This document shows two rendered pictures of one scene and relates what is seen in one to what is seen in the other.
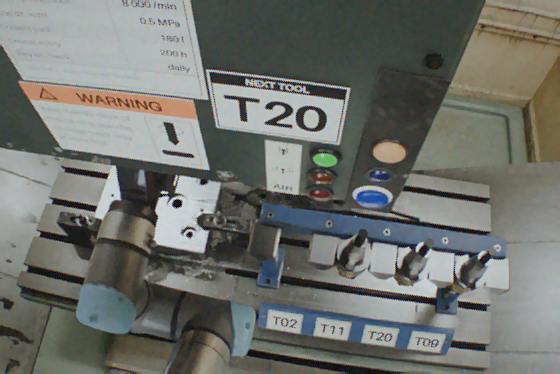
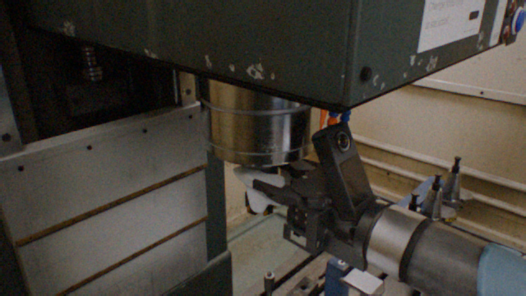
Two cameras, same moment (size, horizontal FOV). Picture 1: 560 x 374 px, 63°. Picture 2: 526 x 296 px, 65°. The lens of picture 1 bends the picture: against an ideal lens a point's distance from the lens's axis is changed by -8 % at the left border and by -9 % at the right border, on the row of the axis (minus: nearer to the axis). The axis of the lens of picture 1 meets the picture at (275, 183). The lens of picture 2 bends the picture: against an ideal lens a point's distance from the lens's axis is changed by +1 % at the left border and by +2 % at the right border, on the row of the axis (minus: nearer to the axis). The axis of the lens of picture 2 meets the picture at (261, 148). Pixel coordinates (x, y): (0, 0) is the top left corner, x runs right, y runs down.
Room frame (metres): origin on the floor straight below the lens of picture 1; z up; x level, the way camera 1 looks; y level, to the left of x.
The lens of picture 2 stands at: (0.17, 0.60, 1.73)
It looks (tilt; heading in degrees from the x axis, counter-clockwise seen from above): 24 degrees down; 303
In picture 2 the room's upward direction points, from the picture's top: straight up
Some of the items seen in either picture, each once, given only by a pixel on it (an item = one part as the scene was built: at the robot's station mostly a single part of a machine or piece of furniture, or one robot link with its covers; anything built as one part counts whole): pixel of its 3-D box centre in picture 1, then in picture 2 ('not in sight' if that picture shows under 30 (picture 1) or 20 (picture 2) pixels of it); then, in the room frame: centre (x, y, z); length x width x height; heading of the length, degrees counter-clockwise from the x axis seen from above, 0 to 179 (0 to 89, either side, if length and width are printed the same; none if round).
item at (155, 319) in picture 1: (144, 306); not in sight; (0.17, 0.20, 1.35); 0.11 x 0.08 x 0.11; 77
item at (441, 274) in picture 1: (441, 269); (439, 210); (0.27, -0.30, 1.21); 0.07 x 0.05 x 0.01; 170
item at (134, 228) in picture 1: (129, 232); (396, 238); (0.25, 0.20, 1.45); 0.08 x 0.05 x 0.08; 80
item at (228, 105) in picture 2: not in sight; (260, 101); (0.46, 0.16, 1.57); 0.16 x 0.16 x 0.12
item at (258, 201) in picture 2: not in sight; (256, 192); (0.44, 0.20, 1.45); 0.09 x 0.03 x 0.06; 3
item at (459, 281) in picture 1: (469, 273); (448, 201); (0.26, -0.36, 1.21); 0.06 x 0.06 x 0.03
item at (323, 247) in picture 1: (323, 252); not in sight; (0.31, -0.09, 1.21); 0.07 x 0.05 x 0.01; 170
